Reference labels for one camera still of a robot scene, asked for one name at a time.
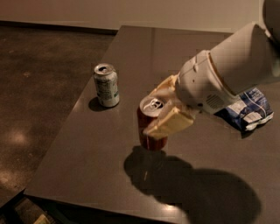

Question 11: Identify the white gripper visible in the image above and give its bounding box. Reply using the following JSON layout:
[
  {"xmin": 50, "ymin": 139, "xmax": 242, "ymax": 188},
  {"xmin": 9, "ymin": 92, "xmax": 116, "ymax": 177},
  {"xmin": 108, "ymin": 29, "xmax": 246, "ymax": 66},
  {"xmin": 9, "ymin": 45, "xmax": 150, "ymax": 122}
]
[{"xmin": 143, "ymin": 50, "xmax": 238, "ymax": 140}]

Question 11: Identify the red coke can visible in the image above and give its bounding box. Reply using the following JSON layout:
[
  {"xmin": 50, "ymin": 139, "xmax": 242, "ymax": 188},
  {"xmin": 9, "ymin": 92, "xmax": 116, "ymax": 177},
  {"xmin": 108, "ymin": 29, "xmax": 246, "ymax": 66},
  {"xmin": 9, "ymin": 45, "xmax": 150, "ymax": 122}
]
[{"xmin": 136, "ymin": 96, "xmax": 167, "ymax": 151}]

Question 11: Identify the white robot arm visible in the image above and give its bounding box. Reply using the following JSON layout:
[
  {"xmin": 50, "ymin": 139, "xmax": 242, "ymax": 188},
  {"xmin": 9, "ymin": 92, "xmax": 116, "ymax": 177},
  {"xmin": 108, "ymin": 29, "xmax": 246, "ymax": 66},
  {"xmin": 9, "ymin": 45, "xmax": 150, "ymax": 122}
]
[{"xmin": 143, "ymin": 0, "xmax": 280, "ymax": 139}]

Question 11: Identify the white green 7up can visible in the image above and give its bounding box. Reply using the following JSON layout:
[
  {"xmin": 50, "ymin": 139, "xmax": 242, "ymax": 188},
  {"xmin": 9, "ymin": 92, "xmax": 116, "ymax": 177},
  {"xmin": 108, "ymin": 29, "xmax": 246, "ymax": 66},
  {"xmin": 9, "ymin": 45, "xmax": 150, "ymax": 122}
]
[{"xmin": 94, "ymin": 63, "xmax": 120, "ymax": 108}]

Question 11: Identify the blue chip bag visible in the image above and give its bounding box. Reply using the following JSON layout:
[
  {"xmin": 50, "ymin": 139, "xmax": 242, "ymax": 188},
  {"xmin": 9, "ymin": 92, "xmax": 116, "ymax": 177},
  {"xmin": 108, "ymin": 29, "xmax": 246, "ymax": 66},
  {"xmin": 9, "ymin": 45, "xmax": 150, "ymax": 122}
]
[{"xmin": 215, "ymin": 87, "xmax": 274, "ymax": 132}]

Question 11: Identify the yellow object under table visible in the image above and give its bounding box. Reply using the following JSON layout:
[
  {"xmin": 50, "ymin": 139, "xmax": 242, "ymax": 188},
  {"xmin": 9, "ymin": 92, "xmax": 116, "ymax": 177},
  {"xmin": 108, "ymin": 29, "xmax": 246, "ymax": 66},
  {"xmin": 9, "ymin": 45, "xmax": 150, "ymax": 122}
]
[{"xmin": 33, "ymin": 214, "xmax": 51, "ymax": 224}]

